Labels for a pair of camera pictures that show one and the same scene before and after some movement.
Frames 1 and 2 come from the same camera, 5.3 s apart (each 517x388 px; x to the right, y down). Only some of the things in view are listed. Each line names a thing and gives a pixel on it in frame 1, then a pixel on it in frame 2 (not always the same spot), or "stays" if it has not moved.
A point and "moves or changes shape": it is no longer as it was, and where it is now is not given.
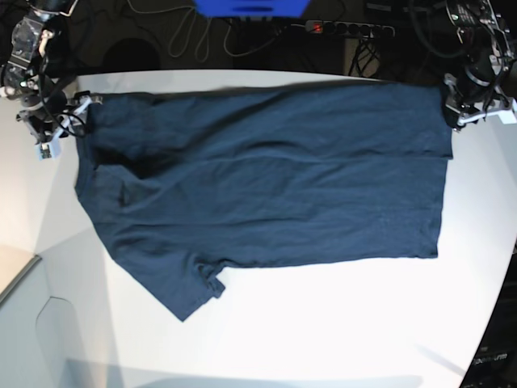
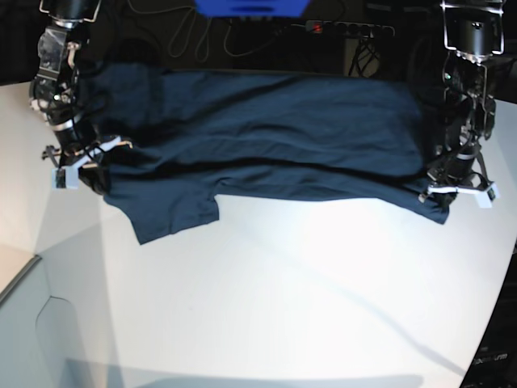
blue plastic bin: (252, 8) stays
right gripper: (463, 105) to (458, 177)
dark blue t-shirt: (179, 183) moves or changes shape
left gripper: (47, 127) to (75, 153)
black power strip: (338, 27) stays
